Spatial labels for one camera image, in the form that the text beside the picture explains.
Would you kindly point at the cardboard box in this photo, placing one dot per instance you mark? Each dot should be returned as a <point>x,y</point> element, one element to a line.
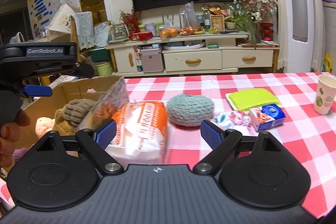
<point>76,87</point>

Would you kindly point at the floral white cloth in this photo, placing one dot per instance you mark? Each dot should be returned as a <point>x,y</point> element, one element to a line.
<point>231,118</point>

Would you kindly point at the green sponge cloth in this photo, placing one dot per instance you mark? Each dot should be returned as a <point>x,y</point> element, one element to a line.
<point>249,98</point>

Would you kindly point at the pink plush toy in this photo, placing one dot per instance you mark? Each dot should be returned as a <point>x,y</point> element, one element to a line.
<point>44,128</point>

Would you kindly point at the person's left hand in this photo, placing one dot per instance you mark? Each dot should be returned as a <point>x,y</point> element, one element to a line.
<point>9,136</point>

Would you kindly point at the red gift box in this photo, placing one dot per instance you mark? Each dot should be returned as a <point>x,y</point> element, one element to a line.
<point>140,36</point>

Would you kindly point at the tall clear bag of oranges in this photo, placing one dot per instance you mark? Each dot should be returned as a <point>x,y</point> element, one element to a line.
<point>189,19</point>

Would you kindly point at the white standing air conditioner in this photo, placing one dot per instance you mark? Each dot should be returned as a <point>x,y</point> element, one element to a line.
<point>299,3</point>

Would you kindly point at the blue tissue pack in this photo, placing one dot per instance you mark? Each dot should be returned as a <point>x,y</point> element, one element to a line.
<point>267,116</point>

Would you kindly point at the red glass vase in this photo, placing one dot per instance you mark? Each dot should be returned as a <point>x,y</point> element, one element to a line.
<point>266,32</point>

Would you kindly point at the scalloped cartoon board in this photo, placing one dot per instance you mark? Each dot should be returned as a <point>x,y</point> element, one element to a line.
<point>63,18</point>

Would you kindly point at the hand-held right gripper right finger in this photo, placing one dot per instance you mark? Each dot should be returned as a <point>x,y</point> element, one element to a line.
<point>211,134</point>

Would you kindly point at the wooden picture frame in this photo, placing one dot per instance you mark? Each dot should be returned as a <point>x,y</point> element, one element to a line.
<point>217,24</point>

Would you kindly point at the potted plant with flowers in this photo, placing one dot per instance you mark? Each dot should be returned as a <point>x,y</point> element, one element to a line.
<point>249,16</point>

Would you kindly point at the red checked tablecloth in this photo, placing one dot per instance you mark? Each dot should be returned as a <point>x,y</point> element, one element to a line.
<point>262,150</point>

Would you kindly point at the translucent plastic packet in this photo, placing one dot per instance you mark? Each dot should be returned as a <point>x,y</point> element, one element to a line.
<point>113,98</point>

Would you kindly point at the bunch of bananas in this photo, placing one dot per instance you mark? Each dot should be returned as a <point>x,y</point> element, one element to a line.
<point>199,31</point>

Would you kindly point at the pink storage box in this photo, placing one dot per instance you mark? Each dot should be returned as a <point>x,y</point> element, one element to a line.
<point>152,61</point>

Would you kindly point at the white paper cup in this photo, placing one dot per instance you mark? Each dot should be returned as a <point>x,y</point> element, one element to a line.
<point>325,95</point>

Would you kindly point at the small green box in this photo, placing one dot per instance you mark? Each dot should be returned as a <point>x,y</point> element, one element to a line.
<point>213,46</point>

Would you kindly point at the red berry branches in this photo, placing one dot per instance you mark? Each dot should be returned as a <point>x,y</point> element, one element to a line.
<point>130,19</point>

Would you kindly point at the cream television stand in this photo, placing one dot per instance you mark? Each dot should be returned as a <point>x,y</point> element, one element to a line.
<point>194,60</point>

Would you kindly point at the beige knitted glove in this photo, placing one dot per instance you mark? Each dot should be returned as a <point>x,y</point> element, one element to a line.
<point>78,111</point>

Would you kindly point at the printed paper sheet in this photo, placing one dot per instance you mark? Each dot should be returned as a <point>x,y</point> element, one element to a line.
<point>102,33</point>

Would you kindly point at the light green bin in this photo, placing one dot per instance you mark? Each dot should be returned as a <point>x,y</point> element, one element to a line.
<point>104,69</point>

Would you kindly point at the green glass bottle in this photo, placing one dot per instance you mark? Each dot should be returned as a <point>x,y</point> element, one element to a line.
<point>207,20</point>

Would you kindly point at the white oval basin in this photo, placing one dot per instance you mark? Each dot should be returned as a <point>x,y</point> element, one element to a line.
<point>183,45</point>

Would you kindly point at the yellow detergent bottle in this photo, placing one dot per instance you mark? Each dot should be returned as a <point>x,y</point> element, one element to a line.
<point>327,64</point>

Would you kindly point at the dark green bin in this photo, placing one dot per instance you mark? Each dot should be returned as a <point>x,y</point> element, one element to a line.
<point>99,54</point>

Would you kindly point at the pink knitted hat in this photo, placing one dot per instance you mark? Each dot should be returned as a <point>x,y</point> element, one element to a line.
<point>21,155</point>

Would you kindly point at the grey lace cloth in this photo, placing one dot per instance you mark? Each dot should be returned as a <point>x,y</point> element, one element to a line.
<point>83,29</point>

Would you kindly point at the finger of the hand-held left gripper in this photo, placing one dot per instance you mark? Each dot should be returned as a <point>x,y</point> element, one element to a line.
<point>36,91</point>
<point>71,69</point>

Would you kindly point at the colourful wall stickers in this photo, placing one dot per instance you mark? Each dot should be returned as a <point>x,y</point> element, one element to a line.
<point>42,1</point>

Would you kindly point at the small bag of oranges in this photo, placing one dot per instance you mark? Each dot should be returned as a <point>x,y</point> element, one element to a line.
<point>168,33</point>

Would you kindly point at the glass electric kettle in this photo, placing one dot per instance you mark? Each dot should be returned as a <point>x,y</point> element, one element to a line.
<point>119,31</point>

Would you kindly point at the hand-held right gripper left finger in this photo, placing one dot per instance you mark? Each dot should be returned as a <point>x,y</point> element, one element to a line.
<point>106,134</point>

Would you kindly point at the orange tissue pack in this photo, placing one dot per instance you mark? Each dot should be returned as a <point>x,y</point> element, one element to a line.
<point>141,129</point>

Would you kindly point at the brown plush toy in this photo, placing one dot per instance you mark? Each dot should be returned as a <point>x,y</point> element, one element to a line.
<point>61,124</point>

